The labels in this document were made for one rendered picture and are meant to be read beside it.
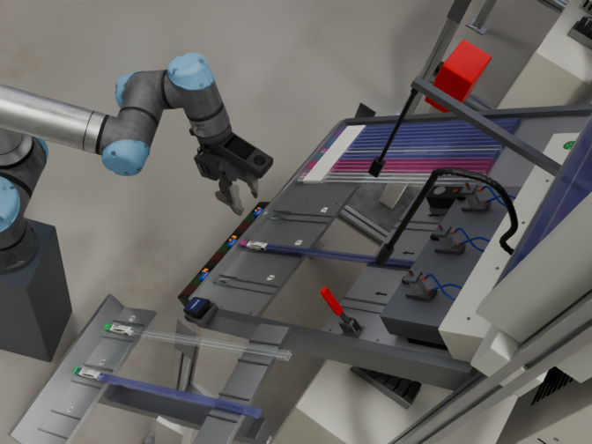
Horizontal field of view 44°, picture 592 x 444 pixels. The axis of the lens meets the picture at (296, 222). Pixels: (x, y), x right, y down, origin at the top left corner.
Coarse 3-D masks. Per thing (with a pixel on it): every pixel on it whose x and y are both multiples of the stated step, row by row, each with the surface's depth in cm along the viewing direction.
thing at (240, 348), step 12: (108, 324) 153; (144, 336) 145; (156, 336) 142; (168, 336) 140; (180, 336) 139; (216, 348) 132; (228, 348) 129; (240, 348) 128; (252, 348) 126; (264, 348) 125
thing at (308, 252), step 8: (272, 248) 162; (280, 248) 160; (288, 248) 158; (296, 248) 157; (304, 248) 156; (312, 248) 154; (320, 256) 152; (328, 256) 150; (336, 256) 149; (344, 256) 147; (352, 256) 146; (360, 256) 145; (368, 256) 143; (376, 264) 142; (392, 264) 139; (400, 264) 137; (408, 264) 136
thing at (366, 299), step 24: (528, 120) 157; (552, 120) 153; (576, 120) 149; (504, 168) 147; (528, 168) 144; (432, 216) 146; (384, 240) 147; (408, 240) 144; (360, 288) 139; (384, 288) 136; (360, 312) 134; (360, 336) 129; (384, 336) 126
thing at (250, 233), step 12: (336, 132) 191; (324, 144) 188; (312, 156) 185; (300, 168) 182; (288, 192) 179; (276, 204) 176; (264, 216) 174; (252, 228) 171; (240, 240) 169; (228, 252) 167; (240, 252) 169; (228, 264) 167; (216, 276) 164; (204, 288) 162
